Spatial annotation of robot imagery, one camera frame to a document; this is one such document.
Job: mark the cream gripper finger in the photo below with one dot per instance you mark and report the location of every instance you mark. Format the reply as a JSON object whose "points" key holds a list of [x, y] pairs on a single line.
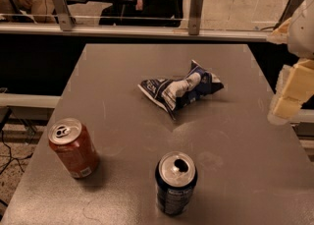
{"points": [[280, 34], [295, 86]]}

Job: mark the blue chip bag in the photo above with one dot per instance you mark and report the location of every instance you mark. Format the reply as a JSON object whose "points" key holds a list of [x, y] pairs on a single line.
{"points": [[172, 95]]}

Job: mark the dark blue soda can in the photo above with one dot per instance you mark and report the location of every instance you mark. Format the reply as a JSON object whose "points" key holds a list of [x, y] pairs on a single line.
{"points": [[176, 177]]}

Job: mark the red coke can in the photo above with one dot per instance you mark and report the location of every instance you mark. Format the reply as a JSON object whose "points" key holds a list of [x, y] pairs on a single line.
{"points": [[70, 140]]}

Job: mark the black office chair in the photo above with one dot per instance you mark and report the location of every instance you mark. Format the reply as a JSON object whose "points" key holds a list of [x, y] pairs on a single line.
{"points": [[144, 6]]}

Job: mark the right dark barrier bracket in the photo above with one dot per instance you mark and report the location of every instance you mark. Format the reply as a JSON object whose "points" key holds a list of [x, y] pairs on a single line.
{"points": [[291, 6]]}

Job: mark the middle metal barrier bracket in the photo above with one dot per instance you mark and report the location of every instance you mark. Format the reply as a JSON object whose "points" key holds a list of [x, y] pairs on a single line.
{"points": [[194, 19]]}

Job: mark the metal barrier bracket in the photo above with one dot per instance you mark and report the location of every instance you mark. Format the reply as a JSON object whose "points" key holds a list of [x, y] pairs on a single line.
{"points": [[64, 16], [194, 19]]}

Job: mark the metal barrier rail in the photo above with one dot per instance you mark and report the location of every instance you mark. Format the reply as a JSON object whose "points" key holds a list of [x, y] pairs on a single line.
{"points": [[141, 32]]}

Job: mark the left metal barrier bracket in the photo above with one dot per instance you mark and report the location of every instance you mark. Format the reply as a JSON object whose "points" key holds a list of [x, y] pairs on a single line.
{"points": [[64, 16]]}

